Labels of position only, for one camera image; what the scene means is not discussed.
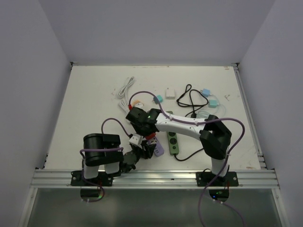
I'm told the blue charger plug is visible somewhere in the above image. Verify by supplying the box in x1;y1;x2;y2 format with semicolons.
200;88;211;97

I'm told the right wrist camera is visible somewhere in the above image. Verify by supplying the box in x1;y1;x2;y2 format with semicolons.
128;100;144;111

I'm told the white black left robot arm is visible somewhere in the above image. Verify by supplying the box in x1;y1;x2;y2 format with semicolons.
80;133;156;186

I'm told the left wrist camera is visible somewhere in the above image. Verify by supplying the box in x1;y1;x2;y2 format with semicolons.
129;133;143;146

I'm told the teal charger plug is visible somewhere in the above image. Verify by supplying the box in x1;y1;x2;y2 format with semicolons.
208;99;219;108

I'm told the white charger plug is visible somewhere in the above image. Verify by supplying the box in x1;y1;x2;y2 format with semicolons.
165;87;176;100

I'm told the red cube socket adapter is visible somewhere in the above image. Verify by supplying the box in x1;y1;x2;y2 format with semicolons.
145;133;156;140

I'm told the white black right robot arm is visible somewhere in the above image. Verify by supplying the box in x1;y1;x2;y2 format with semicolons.
126;107;232;186

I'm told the white bundled cable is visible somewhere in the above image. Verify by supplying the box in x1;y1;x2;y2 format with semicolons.
116;76;137;113

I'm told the purple socket adapter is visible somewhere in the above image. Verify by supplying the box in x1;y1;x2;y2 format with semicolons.
148;136;164;157

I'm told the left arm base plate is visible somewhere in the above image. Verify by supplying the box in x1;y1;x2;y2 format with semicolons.
70;170;113;187

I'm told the aluminium rail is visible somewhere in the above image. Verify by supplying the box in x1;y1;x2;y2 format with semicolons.
30;169;280;189

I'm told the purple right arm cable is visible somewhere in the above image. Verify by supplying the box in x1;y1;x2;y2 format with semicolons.
129;91;246;227

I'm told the green power strip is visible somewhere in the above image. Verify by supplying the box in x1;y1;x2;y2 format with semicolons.
167;131;179;156

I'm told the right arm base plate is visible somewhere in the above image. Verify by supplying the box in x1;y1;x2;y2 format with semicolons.
196;171;239;187

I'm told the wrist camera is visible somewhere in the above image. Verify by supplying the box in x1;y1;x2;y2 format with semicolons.
129;133;143;146
128;100;144;111

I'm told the teal small plug adapter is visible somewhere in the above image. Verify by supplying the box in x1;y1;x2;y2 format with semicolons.
153;95;163;104

